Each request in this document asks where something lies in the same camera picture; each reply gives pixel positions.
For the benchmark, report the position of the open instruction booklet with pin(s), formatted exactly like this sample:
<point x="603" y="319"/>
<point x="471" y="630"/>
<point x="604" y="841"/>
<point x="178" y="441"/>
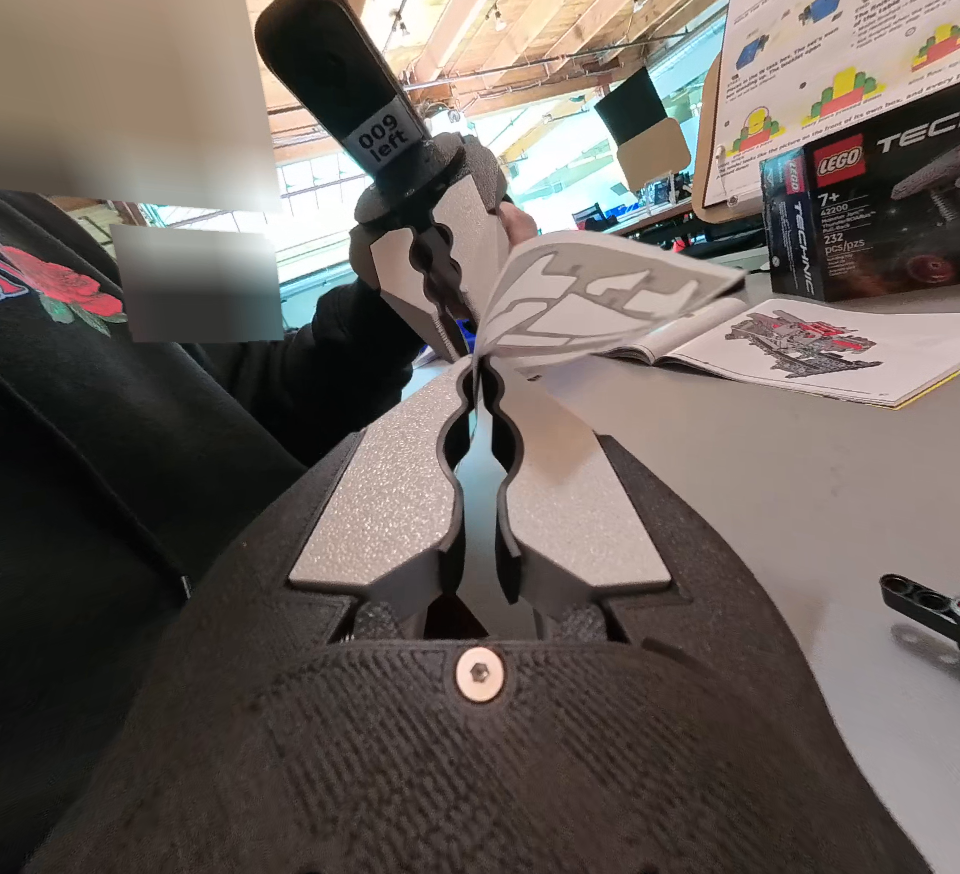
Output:
<point x="900" y="364"/>

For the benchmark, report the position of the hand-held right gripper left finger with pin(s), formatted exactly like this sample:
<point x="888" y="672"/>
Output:
<point x="360" y="521"/>

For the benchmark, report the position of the black square panel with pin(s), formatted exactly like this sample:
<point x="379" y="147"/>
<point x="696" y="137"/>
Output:
<point x="630" y="105"/>

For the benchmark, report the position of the person's left hand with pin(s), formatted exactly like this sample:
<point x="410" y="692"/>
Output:
<point x="519" y="222"/>

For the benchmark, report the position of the dark toy box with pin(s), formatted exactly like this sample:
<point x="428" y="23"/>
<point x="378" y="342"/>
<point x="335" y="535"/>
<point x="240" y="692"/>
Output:
<point x="862" y="228"/>

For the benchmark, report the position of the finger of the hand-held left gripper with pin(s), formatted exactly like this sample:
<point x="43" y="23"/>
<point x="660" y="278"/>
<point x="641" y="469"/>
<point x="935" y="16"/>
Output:
<point x="405" y="281"/>
<point x="480" y="236"/>

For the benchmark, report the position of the grey and red sticker sheet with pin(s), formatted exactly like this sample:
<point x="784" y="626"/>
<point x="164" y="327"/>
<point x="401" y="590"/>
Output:
<point x="600" y="266"/>

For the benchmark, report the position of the toy brick vehicle model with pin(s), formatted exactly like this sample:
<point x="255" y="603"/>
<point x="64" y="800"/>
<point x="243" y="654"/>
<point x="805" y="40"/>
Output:
<point x="922" y="600"/>

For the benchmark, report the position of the grey desk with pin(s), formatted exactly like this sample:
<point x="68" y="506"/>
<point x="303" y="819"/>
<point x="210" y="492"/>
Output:
<point x="750" y="476"/>

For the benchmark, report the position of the tan rounded panel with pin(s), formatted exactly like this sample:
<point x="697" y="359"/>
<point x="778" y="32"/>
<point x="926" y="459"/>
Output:
<point x="652" y="153"/>

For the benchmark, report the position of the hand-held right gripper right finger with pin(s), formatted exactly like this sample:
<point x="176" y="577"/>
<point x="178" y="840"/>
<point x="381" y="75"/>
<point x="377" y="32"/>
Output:
<point x="592" y="521"/>

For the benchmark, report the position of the instruction sheet on board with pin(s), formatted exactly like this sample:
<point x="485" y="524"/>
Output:
<point x="825" y="26"/>

